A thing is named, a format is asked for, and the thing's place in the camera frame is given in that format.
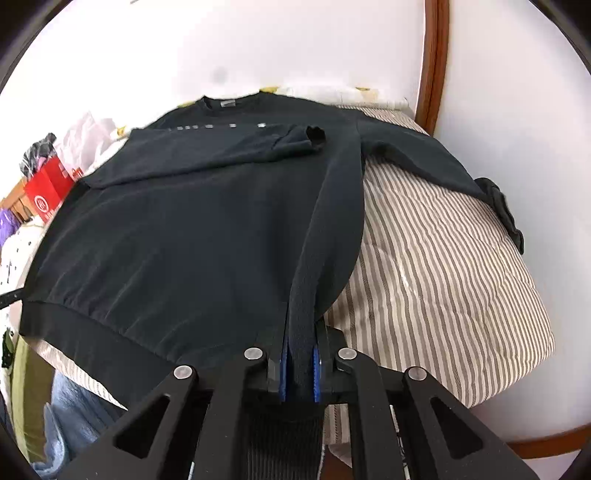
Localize black sweatshirt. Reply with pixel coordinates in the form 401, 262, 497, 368
18, 93, 526, 480

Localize plaid clothes in bag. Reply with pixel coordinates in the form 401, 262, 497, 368
19, 133, 57, 180

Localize blue jeans leg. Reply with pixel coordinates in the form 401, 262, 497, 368
32, 373, 125, 479

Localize green bed sheet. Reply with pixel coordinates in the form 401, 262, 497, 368
10, 338, 54, 463

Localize striped quilted bed cover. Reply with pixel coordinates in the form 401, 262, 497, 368
34, 103, 557, 467

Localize white dotted pillow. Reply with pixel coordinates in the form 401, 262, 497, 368
1, 216, 46, 295

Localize red paper shopping bag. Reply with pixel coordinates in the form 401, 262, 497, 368
24, 156, 83, 224

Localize wooden bedside table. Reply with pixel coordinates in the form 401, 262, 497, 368
1, 178, 38, 224

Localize white plastic shopping bag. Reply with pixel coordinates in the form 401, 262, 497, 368
54, 114, 128, 179

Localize brown wooden door frame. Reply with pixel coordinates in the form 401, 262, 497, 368
415, 0, 450, 135

